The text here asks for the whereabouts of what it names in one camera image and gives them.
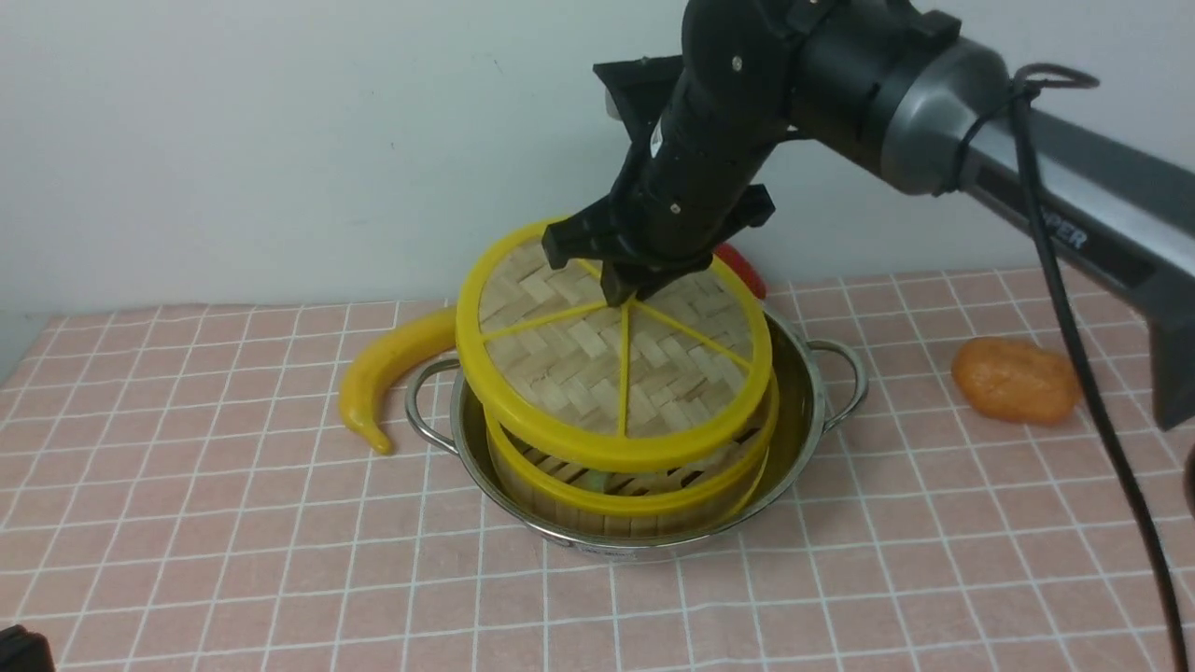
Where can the stainless steel pot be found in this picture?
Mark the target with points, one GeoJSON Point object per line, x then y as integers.
{"type": "Point", "coordinates": [806, 414]}

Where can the pink checkered tablecloth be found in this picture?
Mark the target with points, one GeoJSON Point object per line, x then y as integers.
{"type": "Point", "coordinates": [177, 494]}

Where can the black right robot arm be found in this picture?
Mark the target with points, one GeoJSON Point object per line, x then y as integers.
{"type": "Point", "coordinates": [904, 95]}

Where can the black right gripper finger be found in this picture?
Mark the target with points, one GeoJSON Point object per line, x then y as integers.
{"type": "Point", "coordinates": [619, 283]}
{"type": "Point", "coordinates": [652, 280]}

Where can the red bell pepper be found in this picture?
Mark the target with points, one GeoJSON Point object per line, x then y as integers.
{"type": "Point", "coordinates": [743, 269]}

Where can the yellow bamboo steamer basket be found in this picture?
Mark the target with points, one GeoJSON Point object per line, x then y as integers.
{"type": "Point", "coordinates": [628, 505]}

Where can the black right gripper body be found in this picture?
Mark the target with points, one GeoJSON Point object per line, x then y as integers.
{"type": "Point", "coordinates": [700, 129]}

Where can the yellow banana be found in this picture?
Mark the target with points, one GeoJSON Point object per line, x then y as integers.
{"type": "Point", "coordinates": [382, 364]}

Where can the yellow bamboo steamer lid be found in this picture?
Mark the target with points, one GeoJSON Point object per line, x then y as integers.
{"type": "Point", "coordinates": [641, 386]}

